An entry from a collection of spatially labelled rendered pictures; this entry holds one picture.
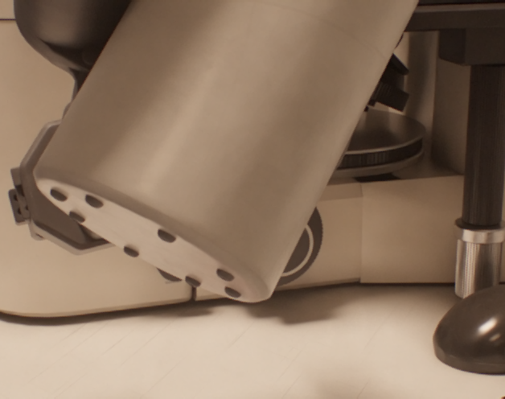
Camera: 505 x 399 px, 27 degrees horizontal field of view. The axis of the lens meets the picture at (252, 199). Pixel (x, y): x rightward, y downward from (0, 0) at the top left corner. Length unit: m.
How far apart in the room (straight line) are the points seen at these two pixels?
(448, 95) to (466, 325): 0.19
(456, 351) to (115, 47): 0.38
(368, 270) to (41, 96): 0.24
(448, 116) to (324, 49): 0.49
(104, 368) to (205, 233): 0.37
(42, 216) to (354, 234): 0.30
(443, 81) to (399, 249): 0.12
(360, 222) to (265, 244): 0.45
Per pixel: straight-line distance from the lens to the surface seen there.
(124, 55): 0.25
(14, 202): 0.46
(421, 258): 0.70
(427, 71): 0.80
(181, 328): 0.64
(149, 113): 0.23
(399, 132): 0.75
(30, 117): 0.61
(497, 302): 0.60
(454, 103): 0.72
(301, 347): 0.61
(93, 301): 0.65
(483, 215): 0.65
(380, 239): 0.69
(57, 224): 0.43
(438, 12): 0.56
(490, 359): 0.59
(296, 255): 0.62
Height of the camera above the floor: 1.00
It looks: 16 degrees down
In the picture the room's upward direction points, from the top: straight up
